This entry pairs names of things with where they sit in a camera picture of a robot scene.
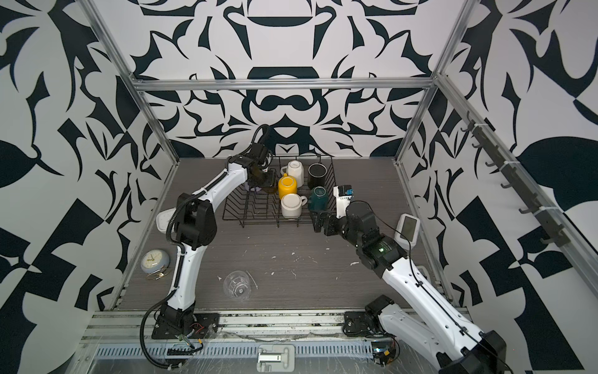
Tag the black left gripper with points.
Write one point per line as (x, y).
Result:
(272, 183)

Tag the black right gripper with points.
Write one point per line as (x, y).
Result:
(320, 224)

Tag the yellow mug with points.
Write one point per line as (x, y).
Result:
(287, 185)

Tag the white faceted mug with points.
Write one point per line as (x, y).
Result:
(294, 169)

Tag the white mug red inside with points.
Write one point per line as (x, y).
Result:
(292, 204)

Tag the cream mug dark green outside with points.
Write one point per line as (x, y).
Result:
(319, 199)

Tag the black mug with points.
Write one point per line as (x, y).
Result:
(317, 175)

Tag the clear glass cup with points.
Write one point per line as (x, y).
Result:
(238, 286)

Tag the lilac plastic cup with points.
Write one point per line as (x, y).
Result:
(252, 189)

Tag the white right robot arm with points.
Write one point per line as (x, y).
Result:
(441, 334)

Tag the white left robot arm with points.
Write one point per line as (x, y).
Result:
(192, 227)

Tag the white digital thermometer display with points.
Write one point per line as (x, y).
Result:
(407, 230)

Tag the white square alarm clock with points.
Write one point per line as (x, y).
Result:
(163, 219)

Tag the round grey alarm clock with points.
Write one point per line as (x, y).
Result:
(155, 264)

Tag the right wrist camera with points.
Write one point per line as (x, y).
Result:
(343, 195)

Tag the black wire dish rack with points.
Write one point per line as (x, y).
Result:
(263, 208)

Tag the white cable duct strip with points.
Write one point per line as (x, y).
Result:
(303, 349)

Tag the silver latch bracket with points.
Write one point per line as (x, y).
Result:
(276, 358)

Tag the grey wall hook rail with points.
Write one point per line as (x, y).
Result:
(519, 180)

